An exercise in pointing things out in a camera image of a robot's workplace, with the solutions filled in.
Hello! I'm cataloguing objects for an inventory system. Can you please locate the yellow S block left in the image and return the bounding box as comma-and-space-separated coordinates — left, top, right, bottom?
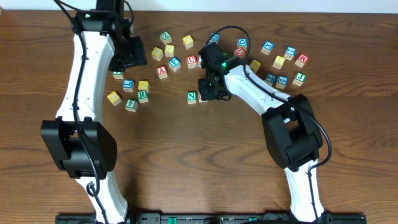
164, 44, 175, 57

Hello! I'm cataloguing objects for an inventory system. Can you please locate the blue block top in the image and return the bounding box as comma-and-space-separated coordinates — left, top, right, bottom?
208, 33, 220, 44

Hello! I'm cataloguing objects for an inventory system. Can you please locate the blue D block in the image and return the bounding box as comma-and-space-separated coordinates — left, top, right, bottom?
237, 38, 248, 50

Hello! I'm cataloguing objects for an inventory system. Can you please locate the yellow S block right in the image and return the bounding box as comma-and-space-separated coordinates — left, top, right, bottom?
272, 55, 285, 69

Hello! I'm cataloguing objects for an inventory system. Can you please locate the blue 2 block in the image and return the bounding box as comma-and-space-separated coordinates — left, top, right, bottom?
283, 46, 296, 60

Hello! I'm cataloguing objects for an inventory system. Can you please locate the yellow block beside R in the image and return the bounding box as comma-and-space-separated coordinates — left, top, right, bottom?
138, 80, 150, 93

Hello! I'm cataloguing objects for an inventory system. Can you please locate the green 4 block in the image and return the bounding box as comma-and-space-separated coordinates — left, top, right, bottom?
125, 99, 138, 112

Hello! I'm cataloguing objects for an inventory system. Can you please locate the blue X block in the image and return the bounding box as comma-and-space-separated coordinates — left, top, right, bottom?
261, 40, 274, 55

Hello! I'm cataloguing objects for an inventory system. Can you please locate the green R block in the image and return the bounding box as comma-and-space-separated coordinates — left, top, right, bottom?
137, 90, 149, 103

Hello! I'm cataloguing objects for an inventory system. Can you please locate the blue L block lower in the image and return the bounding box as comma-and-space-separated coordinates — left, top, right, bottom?
123, 80, 134, 92

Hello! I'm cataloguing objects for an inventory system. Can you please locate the red u block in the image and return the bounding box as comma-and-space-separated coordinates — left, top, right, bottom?
234, 47, 246, 58
186, 55, 197, 69

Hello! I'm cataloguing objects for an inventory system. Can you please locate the yellow block top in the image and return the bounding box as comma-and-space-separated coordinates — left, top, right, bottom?
183, 35, 194, 49

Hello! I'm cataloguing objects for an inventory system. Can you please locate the green J block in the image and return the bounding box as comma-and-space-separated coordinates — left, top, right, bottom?
292, 72, 306, 86

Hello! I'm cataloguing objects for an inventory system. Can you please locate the green N block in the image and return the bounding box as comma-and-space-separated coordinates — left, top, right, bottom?
187, 91, 197, 104

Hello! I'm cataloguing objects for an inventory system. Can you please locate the blue 5 block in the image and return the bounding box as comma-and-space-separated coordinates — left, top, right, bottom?
275, 75, 289, 89

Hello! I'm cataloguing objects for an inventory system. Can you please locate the blue I block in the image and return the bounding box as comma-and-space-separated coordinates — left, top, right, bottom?
264, 73, 277, 86

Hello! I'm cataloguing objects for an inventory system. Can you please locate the green Z block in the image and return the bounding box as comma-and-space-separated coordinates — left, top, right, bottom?
160, 31, 172, 45

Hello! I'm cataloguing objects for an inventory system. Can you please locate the yellow O block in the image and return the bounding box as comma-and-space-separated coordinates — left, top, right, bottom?
249, 60, 261, 73

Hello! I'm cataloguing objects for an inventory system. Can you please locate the blue P block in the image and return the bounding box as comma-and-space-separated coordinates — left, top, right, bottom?
169, 57, 181, 72

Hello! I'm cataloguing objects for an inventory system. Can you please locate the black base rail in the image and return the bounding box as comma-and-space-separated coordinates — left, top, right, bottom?
55, 211, 368, 224

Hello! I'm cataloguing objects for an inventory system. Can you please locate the red A block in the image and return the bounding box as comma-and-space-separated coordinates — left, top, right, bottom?
156, 65, 168, 79

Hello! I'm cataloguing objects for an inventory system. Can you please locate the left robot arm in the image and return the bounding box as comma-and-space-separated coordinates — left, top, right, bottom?
40, 0, 147, 223

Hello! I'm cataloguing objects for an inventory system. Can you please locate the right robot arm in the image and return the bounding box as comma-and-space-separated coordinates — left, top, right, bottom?
198, 42, 325, 222

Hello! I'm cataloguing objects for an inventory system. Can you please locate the green V block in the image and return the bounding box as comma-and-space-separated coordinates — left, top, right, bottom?
113, 72, 124, 80

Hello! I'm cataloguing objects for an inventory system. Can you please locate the red M block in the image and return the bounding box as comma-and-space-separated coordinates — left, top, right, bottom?
295, 54, 308, 68

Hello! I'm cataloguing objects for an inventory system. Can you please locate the red E block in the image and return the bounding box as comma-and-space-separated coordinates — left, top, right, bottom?
197, 91, 208, 103

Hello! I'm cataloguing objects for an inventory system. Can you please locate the yellow block far left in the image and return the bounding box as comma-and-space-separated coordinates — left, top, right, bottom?
107, 91, 122, 106

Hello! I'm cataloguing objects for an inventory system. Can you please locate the yellow s block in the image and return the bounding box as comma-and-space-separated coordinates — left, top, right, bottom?
272, 55, 285, 69
164, 44, 175, 57

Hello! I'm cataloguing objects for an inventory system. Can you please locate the yellow block near J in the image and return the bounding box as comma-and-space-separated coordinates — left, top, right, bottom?
151, 47, 164, 61

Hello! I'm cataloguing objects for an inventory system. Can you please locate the red I block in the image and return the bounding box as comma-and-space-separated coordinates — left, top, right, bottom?
197, 55, 202, 68

